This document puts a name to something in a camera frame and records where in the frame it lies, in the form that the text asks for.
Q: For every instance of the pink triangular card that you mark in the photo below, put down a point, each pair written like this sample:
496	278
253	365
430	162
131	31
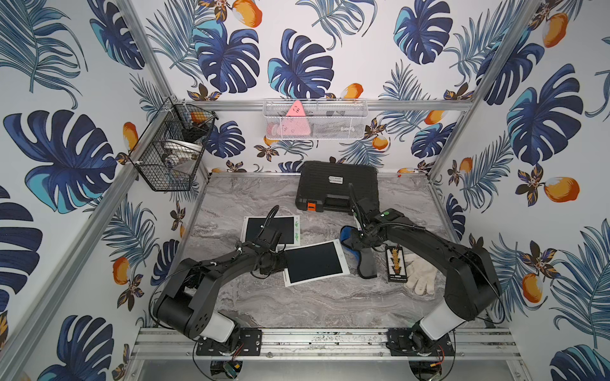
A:
295	123

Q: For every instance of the black wire basket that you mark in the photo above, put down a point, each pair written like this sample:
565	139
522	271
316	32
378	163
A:
169	153

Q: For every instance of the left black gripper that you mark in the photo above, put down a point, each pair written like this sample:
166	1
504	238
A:
265	243

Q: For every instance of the white drawing tablet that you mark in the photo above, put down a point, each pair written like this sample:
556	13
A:
287	226
313	262

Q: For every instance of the white knitted glove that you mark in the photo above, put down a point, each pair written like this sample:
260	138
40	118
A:
421	275

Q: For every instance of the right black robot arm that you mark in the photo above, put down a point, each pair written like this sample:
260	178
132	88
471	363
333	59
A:
471	286

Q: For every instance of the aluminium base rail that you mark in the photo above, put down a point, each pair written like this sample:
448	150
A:
314	344

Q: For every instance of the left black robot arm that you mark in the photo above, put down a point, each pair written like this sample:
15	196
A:
187	302

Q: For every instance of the blue grey microfibre cloth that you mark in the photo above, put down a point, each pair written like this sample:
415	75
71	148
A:
354	242

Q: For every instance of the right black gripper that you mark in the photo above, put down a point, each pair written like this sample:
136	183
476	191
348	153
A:
372	243

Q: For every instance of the black plastic tool case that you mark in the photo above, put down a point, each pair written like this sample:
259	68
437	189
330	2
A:
325	186

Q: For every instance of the white mesh wall basket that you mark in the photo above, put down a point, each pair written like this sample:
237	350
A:
330	119

